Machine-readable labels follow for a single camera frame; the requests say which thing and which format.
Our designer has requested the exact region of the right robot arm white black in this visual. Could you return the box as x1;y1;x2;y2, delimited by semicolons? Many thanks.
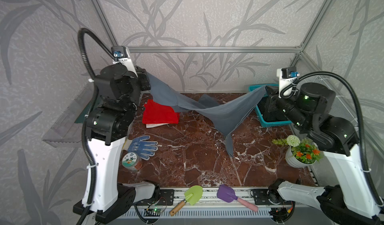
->
266;83;383;225

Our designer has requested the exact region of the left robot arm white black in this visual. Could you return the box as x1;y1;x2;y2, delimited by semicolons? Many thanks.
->
73;63;159;225

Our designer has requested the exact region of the white wire mesh basket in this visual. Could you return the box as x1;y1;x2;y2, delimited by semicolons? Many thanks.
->
316;76;358;130

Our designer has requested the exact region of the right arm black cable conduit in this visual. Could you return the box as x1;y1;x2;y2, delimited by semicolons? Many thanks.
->
279;71;384;206

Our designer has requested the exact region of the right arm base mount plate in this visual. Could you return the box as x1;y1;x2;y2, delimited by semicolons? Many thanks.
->
250;188;280;206

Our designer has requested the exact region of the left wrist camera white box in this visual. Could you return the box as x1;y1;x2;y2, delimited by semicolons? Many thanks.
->
111;46;138;76

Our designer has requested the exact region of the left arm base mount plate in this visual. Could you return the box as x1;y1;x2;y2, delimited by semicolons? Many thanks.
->
151;188;175;206

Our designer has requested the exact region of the grey t-shirt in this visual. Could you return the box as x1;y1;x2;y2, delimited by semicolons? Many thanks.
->
148;74;266;157

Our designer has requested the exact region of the red folded t-shirt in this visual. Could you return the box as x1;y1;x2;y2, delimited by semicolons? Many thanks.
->
142;99;180;124

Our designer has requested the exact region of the clear plastic wall shelf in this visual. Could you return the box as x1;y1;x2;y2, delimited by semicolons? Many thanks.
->
42;84;94;148

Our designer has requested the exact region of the green garden trowel wooden handle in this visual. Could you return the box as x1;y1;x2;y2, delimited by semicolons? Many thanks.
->
170;185;203;217

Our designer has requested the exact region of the purple scoop pink handle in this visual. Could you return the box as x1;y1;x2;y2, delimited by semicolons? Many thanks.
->
217;185;259;213

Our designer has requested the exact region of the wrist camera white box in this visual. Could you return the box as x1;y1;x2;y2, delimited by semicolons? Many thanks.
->
111;46;138;76
277;67;300;98

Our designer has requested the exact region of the blue dotted work glove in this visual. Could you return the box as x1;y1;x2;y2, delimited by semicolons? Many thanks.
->
127;135;158;161

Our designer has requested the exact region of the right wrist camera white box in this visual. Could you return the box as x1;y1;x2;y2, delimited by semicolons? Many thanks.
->
277;67;300;98

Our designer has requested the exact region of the round tape roll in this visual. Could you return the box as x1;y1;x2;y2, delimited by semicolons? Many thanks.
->
122;152;143;171

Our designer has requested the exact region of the aluminium frame enclosure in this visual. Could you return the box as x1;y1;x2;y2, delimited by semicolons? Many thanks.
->
80;0;384;166

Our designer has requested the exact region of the potted artificial flower plant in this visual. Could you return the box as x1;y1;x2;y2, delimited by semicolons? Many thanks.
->
272;135;322;168

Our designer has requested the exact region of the teal plastic basket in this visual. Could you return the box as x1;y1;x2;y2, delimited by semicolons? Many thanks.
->
255;93;292;128

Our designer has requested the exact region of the small green circuit board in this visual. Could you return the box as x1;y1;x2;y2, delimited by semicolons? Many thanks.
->
145;208;166;217

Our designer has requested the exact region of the black t-shirt in basket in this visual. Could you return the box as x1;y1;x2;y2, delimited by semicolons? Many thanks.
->
258;105;269;122

